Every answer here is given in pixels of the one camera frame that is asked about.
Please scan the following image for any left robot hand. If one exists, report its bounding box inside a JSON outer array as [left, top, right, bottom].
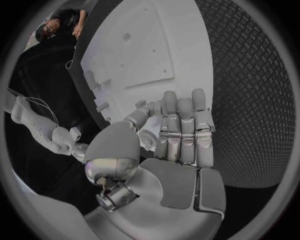
[[83, 88, 227, 240]]

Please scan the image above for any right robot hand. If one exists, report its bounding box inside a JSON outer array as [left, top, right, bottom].
[[71, 143, 92, 164]]

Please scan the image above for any short cylinder part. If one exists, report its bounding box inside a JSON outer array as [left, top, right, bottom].
[[138, 117, 160, 152]]

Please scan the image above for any white task board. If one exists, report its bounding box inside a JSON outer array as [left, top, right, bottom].
[[80, 0, 215, 131]]

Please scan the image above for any person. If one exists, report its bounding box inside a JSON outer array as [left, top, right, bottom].
[[34, 8, 90, 42]]

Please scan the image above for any white cable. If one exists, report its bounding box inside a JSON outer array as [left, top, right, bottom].
[[64, 36, 80, 71], [7, 87, 60, 125]]

